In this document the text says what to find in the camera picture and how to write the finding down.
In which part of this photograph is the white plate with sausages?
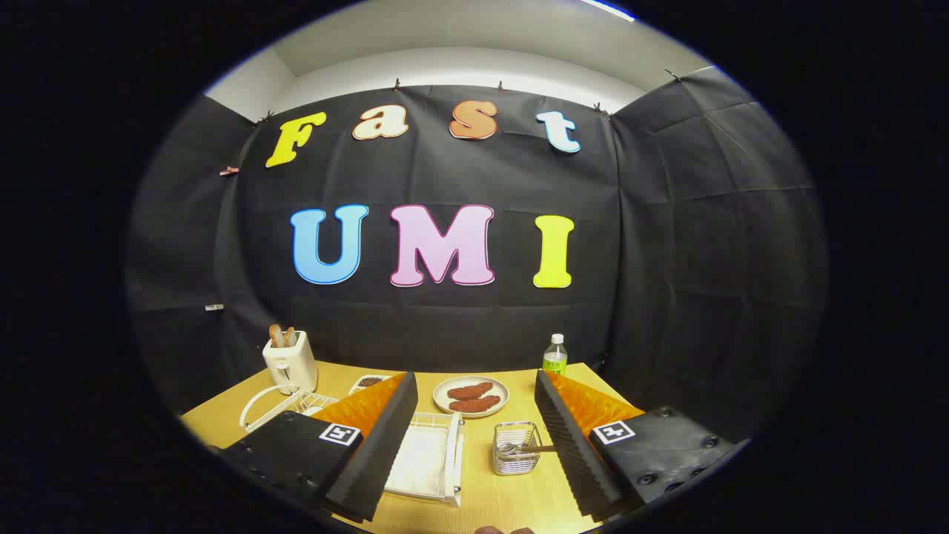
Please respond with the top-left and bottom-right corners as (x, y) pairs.
(433, 376), (511, 419)

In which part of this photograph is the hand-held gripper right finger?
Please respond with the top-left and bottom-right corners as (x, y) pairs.
(534, 369), (744, 520)

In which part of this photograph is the white toaster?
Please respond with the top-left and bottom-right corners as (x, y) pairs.
(262, 331), (319, 395)

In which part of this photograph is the metal wire basket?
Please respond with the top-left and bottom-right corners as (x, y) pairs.
(492, 421), (543, 476)

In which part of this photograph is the green label drink bottle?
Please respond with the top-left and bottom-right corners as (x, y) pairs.
(543, 334), (569, 376)

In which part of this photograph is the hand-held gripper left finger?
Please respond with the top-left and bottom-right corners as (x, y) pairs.
(215, 371), (420, 523)

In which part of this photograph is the black backdrop cloth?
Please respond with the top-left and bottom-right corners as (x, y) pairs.
(126, 67), (827, 446)

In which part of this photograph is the white wire dish rack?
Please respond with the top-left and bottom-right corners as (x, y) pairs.
(239, 384), (466, 508)

